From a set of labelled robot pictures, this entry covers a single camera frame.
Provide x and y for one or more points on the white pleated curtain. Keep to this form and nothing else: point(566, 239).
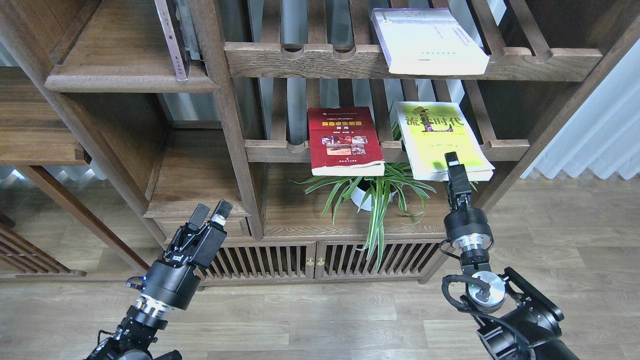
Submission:
point(603, 136)

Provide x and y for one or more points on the yellow green paperback book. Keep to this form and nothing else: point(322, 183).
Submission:
point(432, 129)

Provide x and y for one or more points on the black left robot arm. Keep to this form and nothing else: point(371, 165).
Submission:
point(133, 336)

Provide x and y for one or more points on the dark wooden bookshelf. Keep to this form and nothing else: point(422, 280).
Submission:
point(225, 133)

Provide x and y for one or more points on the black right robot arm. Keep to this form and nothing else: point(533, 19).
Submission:
point(515, 320)

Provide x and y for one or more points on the white plant pot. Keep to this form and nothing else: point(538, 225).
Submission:
point(358, 194)

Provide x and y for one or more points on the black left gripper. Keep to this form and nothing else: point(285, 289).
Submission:
point(171, 281)

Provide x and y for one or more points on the thin upright pink book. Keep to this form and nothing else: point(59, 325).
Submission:
point(168, 14)

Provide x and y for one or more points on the green spider plant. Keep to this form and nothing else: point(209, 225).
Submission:
point(398, 179)

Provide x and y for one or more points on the red paperback book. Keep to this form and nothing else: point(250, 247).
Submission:
point(344, 142)

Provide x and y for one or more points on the grey upright book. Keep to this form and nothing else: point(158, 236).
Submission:
point(187, 28)

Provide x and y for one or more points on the dark wooden slatted furniture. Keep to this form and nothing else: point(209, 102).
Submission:
point(29, 261)

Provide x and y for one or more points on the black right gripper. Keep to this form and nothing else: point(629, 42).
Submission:
point(467, 227)

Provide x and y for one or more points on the white purple paperback book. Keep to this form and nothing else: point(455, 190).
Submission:
point(426, 42)

